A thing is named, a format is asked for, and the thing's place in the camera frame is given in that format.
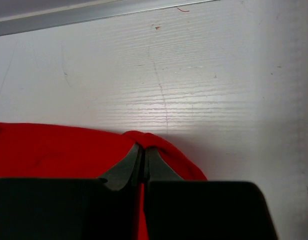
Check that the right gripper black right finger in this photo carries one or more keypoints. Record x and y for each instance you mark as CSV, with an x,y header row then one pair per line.
x,y
179,209

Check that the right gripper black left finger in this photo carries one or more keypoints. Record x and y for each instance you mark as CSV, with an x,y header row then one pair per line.
x,y
102,208

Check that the red t-shirt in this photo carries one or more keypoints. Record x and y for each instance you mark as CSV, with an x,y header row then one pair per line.
x,y
30,150

